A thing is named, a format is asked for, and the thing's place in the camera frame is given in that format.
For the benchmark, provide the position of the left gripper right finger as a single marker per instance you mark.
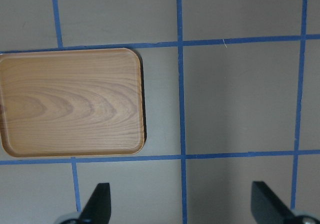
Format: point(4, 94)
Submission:
point(266, 207)

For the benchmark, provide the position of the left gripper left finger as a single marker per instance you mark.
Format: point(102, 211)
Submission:
point(98, 207)

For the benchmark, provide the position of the wooden tray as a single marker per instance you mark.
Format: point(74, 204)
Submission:
point(72, 103)

